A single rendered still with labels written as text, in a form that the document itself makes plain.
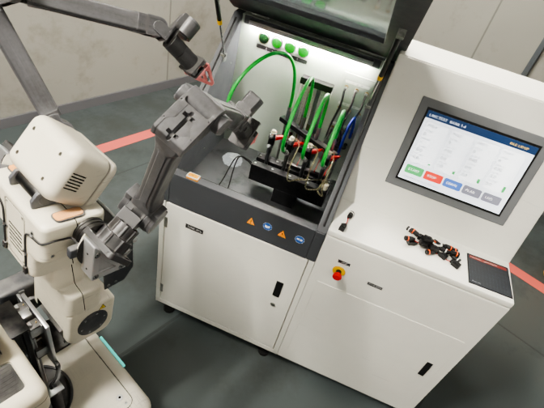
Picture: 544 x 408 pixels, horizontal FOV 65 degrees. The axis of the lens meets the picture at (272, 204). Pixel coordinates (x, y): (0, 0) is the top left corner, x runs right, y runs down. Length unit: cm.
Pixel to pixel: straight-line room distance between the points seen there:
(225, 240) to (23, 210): 89
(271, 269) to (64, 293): 83
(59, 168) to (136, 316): 144
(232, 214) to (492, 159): 99
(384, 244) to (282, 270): 45
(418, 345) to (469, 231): 52
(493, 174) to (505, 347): 157
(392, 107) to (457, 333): 91
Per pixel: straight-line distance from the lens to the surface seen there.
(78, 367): 198
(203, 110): 83
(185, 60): 147
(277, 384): 230
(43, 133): 117
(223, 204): 170
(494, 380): 289
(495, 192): 177
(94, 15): 140
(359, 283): 174
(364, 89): 188
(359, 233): 163
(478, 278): 174
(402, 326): 188
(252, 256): 181
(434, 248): 170
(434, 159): 170
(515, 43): 421
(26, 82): 138
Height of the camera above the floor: 202
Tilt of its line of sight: 40 degrees down
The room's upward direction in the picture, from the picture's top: 16 degrees clockwise
